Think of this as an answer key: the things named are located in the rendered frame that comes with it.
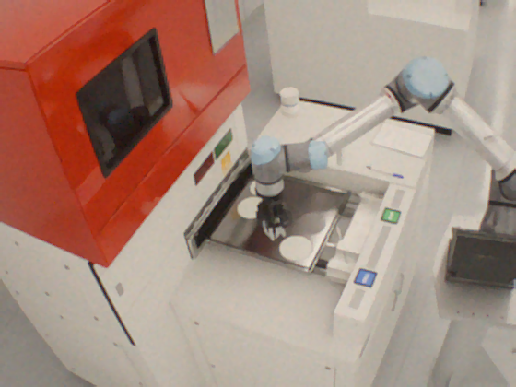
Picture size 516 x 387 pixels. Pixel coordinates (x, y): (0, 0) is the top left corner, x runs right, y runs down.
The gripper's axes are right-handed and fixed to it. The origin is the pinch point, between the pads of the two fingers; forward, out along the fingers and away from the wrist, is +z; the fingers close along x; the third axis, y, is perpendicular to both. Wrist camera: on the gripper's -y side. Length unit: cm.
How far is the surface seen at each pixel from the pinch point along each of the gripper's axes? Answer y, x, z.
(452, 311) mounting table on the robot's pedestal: 40, 43, 17
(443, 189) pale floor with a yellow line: -77, 129, 97
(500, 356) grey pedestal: 34, 94, 97
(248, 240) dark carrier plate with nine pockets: -8.7, -6.1, 9.2
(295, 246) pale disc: -0.1, 6.6, 9.1
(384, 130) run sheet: -32, 57, 2
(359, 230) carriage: 1.2, 28.7, 10.9
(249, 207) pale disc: -22.7, -0.9, 9.0
